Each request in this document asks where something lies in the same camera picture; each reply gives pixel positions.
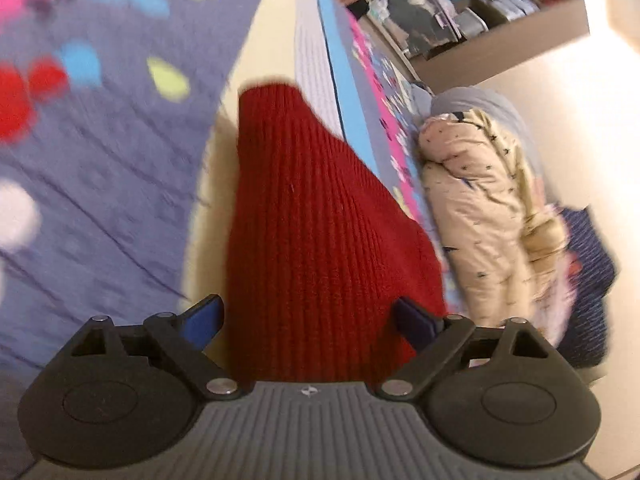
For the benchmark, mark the navy dotted pillow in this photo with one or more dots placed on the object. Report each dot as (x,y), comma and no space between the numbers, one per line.
(585,341)

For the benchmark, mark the red knit sweater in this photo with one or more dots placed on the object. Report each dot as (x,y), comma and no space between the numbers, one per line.
(318,253)

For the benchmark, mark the colourful floral striped bed blanket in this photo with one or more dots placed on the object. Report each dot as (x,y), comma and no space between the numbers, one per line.
(117,127)

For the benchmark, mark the grey pillow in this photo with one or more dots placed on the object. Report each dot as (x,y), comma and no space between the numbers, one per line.
(498,107)

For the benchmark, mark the cream star-print duvet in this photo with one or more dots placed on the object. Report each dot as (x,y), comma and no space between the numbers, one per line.
(504,242)

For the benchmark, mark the clear plastic storage box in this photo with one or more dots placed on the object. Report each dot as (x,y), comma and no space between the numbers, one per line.
(429,24)

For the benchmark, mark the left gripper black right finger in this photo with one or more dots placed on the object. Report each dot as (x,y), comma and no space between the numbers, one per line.
(503,396)

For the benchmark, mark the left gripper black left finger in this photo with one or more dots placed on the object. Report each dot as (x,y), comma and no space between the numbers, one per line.
(116,395)

